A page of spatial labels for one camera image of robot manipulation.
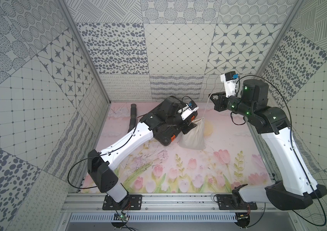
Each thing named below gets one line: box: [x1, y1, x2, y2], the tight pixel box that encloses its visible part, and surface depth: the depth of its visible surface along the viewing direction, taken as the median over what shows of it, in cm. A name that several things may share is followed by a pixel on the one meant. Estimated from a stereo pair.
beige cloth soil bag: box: [177, 117, 207, 151], surface depth 81 cm
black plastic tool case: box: [147, 95, 199, 147], surface depth 56 cm
